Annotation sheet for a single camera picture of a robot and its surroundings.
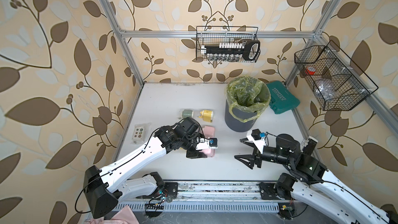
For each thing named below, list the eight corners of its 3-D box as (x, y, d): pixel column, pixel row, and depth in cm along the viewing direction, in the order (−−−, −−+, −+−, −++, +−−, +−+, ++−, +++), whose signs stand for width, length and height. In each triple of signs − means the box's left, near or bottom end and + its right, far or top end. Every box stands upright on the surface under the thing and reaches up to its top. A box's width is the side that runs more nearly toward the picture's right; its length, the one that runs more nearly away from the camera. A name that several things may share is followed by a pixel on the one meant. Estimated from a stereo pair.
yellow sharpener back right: (199, 119, 100) (199, 113, 95) (202, 113, 103) (202, 107, 98) (211, 123, 99) (211, 117, 93) (213, 117, 101) (214, 111, 96)
